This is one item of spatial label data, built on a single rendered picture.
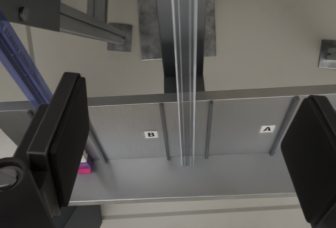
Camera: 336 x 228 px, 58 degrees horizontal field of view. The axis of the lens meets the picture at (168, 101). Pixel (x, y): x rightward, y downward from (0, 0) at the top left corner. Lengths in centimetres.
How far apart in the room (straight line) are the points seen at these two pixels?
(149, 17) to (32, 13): 68
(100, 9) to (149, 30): 32
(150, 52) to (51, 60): 34
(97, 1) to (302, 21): 67
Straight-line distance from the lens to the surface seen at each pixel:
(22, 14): 37
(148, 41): 103
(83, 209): 102
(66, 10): 51
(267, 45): 108
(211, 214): 119
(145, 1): 105
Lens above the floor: 104
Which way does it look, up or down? 81 degrees down
